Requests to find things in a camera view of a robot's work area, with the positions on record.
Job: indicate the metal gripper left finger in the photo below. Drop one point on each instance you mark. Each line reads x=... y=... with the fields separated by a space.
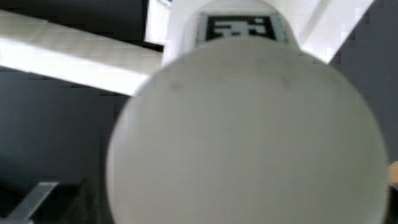
x=23 y=214

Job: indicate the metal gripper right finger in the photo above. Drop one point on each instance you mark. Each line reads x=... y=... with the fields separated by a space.
x=394 y=174

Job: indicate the white lamp bulb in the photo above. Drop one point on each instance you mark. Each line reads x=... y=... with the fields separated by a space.
x=248 y=145

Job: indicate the white U-shaped fence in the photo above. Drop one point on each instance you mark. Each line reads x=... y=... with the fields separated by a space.
x=72 y=55

